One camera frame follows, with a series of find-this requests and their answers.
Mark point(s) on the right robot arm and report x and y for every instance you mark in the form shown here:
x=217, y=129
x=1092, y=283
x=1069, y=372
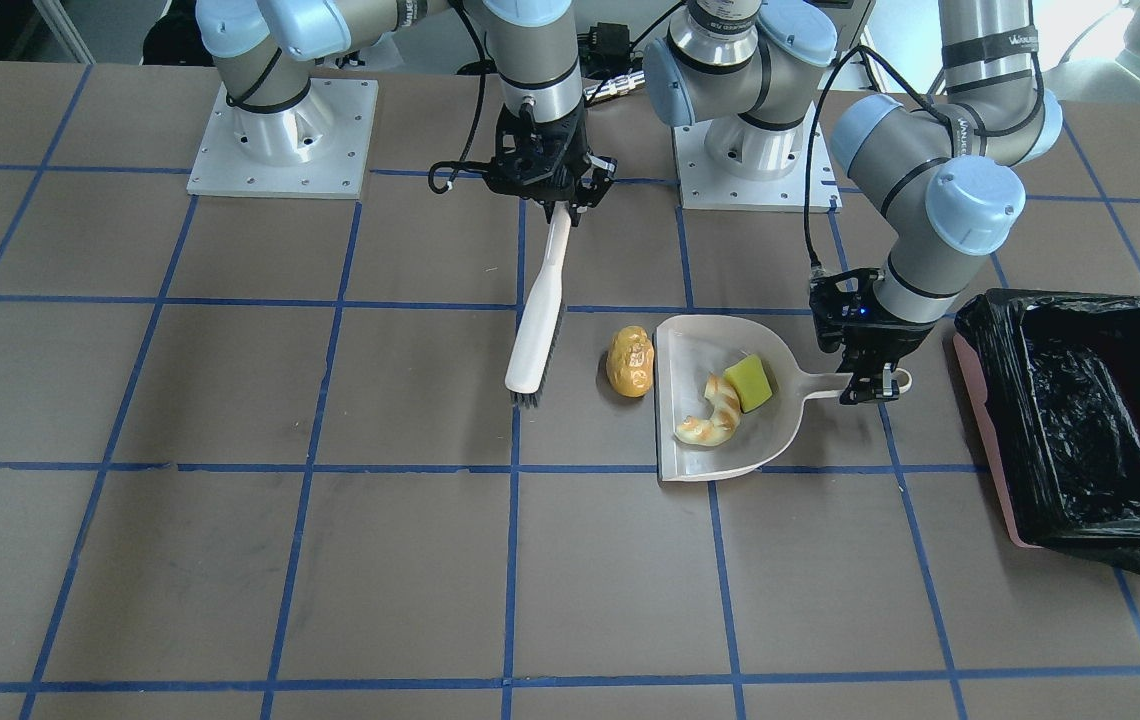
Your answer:
x=266, y=51

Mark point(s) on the beige plastic dustpan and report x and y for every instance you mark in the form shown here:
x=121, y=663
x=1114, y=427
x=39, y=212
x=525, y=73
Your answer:
x=689, y=347

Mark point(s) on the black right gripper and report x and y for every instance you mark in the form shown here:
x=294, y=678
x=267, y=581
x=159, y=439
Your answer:
x=582, y=187

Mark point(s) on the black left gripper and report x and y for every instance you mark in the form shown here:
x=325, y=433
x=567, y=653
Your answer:
x=888, y=341

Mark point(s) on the pink bin with black bag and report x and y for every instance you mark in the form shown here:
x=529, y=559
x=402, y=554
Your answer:
x=1062, y=376

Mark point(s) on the toy croissant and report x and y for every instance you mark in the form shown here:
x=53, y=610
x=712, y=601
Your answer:
x=720, y=425

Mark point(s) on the yellow toy potato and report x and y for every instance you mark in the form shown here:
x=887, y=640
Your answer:
x=630, y=362

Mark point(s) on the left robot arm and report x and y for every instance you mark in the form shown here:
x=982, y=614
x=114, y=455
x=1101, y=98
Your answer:
x=941, y=174

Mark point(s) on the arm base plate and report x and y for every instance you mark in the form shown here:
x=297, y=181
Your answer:
x=727, y=165
x=316, y=150

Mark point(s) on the yellow green sponge piece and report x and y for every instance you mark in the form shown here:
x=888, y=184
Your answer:
x=750, y=382

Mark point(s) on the beige hand brush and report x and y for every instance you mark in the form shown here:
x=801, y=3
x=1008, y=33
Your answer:
x=538, y=327

